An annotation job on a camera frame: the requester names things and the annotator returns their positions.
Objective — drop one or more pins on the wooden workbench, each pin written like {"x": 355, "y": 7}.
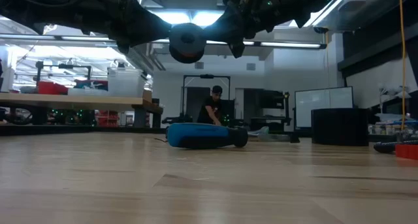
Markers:
{"x": 65, "y": 102}

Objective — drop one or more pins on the clear plastic bag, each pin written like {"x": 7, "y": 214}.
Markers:
{"x": 261, "y": 131}

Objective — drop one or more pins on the person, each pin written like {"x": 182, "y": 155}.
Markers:
{"x": 210, "y": 108}

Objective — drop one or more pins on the red crates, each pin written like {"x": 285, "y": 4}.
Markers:
{"x": 106, "y": 119}

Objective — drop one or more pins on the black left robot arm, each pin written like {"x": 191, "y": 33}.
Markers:
{"x": 39, "y": 5}

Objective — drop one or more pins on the black shelving desk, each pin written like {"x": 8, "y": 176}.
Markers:
{"x": 271, "y": 100}

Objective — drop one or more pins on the dome security camera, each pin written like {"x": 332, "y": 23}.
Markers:
{"x": 321, "y": 30}

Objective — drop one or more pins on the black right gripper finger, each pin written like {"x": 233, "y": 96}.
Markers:
{"x": 225, "y": 26}
{"x": 237, "y": 51}

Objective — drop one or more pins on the black camera rig frame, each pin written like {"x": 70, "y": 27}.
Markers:
{"x": 206, "y": 76}

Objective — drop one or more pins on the translucent storage bin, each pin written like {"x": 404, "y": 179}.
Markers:
{"x": 125, "y": 83}

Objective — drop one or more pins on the cardboard box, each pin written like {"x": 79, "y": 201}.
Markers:
{"x": 147, "y": 96}

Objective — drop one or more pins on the black tape roll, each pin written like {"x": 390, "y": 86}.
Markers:
{"x": 339, "y": 127}

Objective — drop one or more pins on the red plastic box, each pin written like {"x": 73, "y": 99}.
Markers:
{"x": 407, "y": 151}

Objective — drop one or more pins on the white whiteboard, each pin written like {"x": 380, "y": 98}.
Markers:
{"x": 323, "y": 104}

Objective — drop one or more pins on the square wall vent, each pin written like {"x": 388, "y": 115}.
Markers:
{"x": 199, "y": 65}
{"x": 250, "y": 66}

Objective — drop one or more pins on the red bin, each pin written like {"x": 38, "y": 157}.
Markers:
{"x": 50, "y": 88}

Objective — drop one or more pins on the long ceiling light bar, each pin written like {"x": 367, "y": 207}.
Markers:
{"x": 287, "y": 45}

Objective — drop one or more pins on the black bench rig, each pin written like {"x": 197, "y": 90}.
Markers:
{"x": 70, "y": 66}

